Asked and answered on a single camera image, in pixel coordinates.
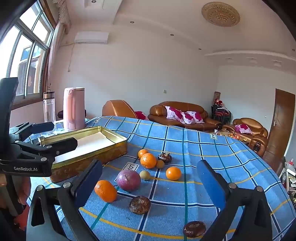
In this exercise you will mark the orange tangerine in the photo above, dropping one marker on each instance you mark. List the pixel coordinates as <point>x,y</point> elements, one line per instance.
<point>173,173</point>
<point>142,153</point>
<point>105,191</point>
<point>148,160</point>

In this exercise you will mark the blue plaid tablecloth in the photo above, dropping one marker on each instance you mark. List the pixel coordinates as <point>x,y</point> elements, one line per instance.
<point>185,148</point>

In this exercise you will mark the red cushion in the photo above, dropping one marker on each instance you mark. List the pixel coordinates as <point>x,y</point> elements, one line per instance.
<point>141,115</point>

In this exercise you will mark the stacked dark chairs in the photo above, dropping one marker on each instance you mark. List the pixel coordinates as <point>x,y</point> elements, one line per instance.
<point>220,113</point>

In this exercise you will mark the pink electric kettle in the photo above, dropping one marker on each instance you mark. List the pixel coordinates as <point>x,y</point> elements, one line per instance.
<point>74,109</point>

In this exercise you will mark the gold rectangular tin box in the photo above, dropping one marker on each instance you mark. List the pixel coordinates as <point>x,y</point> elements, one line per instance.
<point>111,150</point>

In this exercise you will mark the pile of household clutter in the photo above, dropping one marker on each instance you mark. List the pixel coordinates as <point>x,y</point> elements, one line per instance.
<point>289,176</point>

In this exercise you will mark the small pink floral pillow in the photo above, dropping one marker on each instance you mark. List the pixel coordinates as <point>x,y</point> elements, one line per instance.
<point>243,128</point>

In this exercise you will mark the beige curtain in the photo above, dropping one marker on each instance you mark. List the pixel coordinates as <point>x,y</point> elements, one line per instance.
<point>59,30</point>

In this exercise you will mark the brown leather armchair white piping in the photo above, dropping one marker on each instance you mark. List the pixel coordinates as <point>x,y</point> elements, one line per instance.
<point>118,109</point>

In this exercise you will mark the gold ceiling medallion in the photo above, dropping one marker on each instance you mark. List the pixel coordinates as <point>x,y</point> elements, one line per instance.
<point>220,14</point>

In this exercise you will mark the tall tan vase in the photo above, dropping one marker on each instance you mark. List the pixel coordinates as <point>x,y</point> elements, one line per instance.
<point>217,95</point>

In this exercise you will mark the person's left hand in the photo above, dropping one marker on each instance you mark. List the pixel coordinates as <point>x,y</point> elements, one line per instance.
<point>25,191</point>

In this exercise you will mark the brown wooden door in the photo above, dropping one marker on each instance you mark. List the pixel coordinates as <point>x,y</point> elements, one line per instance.
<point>278,129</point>

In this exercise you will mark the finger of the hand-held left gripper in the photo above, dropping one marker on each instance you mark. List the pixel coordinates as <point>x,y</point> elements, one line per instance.
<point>62,144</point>
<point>41,127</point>

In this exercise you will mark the white wall pipe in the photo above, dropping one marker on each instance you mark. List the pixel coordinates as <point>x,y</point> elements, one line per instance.
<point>71,58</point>

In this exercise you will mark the clear glass bottle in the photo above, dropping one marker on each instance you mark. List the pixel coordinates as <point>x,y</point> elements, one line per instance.
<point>49,109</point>

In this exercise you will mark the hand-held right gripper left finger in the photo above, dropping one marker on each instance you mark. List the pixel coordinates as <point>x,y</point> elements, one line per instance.
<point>89,183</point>

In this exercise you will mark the brown leather sofa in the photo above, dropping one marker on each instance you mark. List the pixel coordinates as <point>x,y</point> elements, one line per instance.
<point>196,109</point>

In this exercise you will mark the white air conditioner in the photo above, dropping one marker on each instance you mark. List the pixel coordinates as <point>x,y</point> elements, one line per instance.
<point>91,37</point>

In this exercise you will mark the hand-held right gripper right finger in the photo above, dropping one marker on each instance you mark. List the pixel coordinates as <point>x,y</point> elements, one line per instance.
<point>210,183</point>

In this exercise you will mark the large framed window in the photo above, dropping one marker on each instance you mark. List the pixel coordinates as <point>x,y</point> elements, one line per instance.
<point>27,53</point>

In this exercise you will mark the cluttered coffee table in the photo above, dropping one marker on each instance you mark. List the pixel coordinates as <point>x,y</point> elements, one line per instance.
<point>231,135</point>

